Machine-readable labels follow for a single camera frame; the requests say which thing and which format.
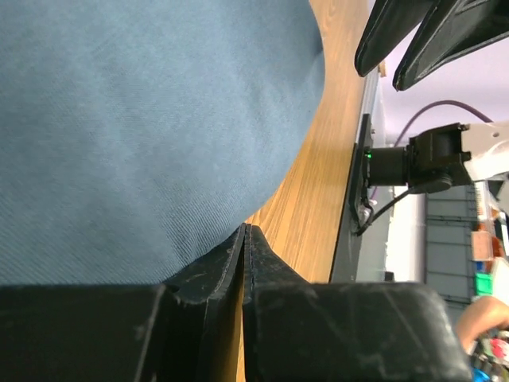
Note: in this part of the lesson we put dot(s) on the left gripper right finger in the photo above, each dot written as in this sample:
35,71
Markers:
294,330

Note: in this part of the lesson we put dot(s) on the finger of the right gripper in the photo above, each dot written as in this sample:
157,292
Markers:
387,26
451,30

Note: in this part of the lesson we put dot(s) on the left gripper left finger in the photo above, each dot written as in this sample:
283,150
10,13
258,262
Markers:
184,329

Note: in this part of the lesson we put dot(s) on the blue-grey t-shirt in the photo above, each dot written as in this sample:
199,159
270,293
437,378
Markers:
138,135

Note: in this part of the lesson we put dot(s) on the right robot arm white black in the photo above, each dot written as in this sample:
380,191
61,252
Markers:
456,154

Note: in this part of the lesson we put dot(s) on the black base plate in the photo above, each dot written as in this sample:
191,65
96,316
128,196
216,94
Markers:
348,244

